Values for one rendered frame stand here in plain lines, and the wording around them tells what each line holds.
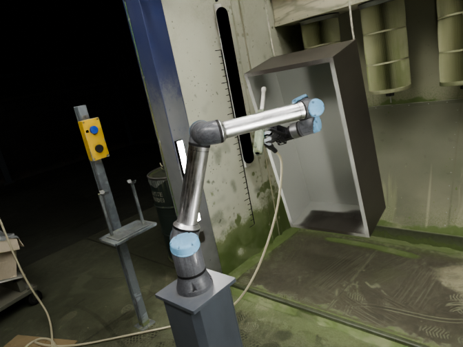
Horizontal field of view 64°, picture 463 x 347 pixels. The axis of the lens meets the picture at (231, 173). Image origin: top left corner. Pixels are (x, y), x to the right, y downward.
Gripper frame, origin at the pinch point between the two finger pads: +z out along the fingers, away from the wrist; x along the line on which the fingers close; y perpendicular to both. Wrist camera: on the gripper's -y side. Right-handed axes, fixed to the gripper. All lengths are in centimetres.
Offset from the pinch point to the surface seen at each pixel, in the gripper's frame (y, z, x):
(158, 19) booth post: -56, 50, 77
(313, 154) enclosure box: 67, -2, 23
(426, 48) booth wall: 107, -85, 123
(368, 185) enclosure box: 65, -42, -11
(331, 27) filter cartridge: 66, -21, 145
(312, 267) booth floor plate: 121, 25, -47
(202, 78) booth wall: -5, 52, 66
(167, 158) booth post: -1, 80, 7
